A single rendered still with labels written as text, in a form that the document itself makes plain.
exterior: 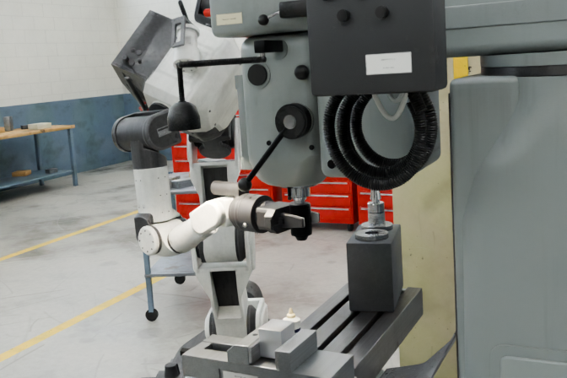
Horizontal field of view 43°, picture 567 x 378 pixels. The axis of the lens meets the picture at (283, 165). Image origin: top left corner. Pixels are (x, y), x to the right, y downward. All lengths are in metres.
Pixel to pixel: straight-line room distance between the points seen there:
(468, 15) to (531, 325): 0.54
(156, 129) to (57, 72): 10.17
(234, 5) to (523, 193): 0.66
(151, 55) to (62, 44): 10.16
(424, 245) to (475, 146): 2.10
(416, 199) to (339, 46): 2.24
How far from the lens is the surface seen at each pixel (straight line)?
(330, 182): 6.56
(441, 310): 3.43
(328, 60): 1.12
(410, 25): 1.08
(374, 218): 2.03
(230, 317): 2.45
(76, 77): 12.33
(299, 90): 1.44
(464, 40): 1.33
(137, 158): 1.91
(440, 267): 3.36
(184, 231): 1.83
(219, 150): 2.29
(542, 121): 1.24
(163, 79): 1.96
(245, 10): 1.47
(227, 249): 2.30
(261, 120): 1.49
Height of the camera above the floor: 1.57
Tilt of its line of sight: 8 degrees down
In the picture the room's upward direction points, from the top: 4 degrees counter-clockwise
